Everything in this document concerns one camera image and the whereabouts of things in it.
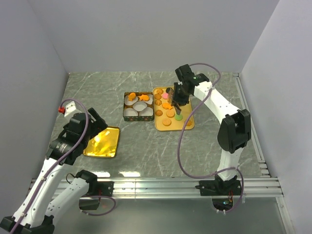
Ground gold cookie tray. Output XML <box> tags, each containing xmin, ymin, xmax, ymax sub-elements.
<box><xmin>153</xmin><ymin>87</ymin><xmax>192</xmax><ymax>131</ymax></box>

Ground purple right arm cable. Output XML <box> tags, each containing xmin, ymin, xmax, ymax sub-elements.
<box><xmin>177</xmin><ymin>62</ymin><xmax>244</xmax><ymax>215</ymax></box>

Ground swirl brown cookie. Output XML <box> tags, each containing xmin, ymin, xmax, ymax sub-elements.
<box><xmin>156</xmin><ymin>88</ymin><xmax>164</xmax><ymax>95</ymax></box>

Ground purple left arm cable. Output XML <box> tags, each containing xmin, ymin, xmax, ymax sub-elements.
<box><xmin>9</xmin><ymin>98</ymin><xmax>117</xmax><ymax>232</ymax></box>

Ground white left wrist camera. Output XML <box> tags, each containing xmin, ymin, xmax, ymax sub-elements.
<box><xmin>58</xmin><ymin>101</ymin><xmax>77</xmax><ymax>121</ymax></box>

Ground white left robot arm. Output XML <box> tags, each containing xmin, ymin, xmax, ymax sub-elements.
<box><xmin>0</xmin><ymin>106</ymin><xmax>108</xmax><ymax>234</ymax></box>

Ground metal tongs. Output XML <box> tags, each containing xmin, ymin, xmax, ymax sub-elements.
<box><xmin>175</xmin><ymin>104</ymin><xmax>181</xmax><ymax>115</ymax></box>

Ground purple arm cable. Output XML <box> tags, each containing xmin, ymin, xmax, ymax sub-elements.
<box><xmin>177</xmin><ymin>62</ymin><xmax>244</xmax><ymax>215</ymax></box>
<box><xmin>9</xmin><ymin>98</ymin><xmax>117</xmax><ymax>232</ymax></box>

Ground gold tin lid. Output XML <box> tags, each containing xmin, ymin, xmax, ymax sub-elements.
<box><xmin>83</xmin><ymin>126</ymin><xmax>120</xmax><ymax>158</ymax></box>

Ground orange fish cookie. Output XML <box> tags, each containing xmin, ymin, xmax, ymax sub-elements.
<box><xmin>128</xmin><ymin>92</ymin><xmax>137</xmax><ymax>101</ymax></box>
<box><xmin>138</xmin><ymin>95</ymin><xmax>150</xmax><ymax>101</ymax></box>

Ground aluminium mounting rail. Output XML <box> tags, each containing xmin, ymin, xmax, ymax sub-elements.
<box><xmin>98</xmin><ymin>177</ymin><xmax>284</xmax><ymax>199</ymax></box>

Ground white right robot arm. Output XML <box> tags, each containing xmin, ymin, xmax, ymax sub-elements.
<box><xmin>166</xmin><ymin>64</ymin><xmax>252</xmax><ymax>195</ymax></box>

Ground green cookie tin box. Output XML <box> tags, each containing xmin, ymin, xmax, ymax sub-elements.
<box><xmin>123</xmin><ymin>92</ymin><xmax>155</xmax><ymax>122</ymax></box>

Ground round tan sandwich cookie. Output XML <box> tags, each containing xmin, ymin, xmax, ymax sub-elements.
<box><xmin>162</xmin><ymin>118</ymin><xmax>172</xmax><ymax>126</ymax></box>

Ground green round cookie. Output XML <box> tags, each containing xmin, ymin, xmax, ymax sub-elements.
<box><xmin>175</xmin><ymin>114</ymin><xmax>183</xmax><ymax>121</ymax></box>

